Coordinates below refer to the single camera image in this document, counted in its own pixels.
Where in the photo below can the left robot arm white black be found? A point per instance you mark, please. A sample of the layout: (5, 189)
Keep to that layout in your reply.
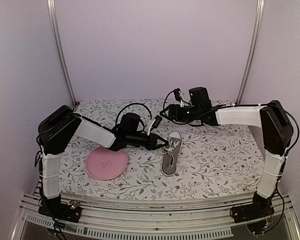
(54, 135)

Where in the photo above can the pink plastic plate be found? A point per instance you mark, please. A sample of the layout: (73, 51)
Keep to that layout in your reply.
(104, 164)

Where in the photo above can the aluminium frame post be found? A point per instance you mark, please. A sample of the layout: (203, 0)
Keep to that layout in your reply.
(51, 8)
(257, 25)

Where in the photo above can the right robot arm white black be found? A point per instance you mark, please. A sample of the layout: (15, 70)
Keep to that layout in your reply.
(277, 133)

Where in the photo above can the grey sneaker with red sole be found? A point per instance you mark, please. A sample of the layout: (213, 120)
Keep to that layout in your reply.
(170, 153)

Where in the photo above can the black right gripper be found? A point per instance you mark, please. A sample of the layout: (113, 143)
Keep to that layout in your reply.
(172, 112)

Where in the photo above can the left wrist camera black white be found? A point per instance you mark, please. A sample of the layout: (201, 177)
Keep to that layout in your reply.
(153, 124)

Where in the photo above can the right aluminium frame post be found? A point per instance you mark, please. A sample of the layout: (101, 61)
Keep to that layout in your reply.
(257, 25)

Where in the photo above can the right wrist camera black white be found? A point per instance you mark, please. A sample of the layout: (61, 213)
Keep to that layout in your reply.
(178, 96)

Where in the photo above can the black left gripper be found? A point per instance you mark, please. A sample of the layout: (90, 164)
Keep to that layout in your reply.
(152, 144)

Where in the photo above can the left aluminium frame post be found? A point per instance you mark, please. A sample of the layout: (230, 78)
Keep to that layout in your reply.
(51, 8)

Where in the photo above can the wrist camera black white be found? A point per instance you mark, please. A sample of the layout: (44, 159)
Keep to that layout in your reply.
(178, 96)
(153, 124)

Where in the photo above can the floral patterned table mat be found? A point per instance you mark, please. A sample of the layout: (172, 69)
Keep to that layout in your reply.
(214, 161)

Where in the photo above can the aluminium front rail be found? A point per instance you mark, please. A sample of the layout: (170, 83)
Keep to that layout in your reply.
(110, 219)

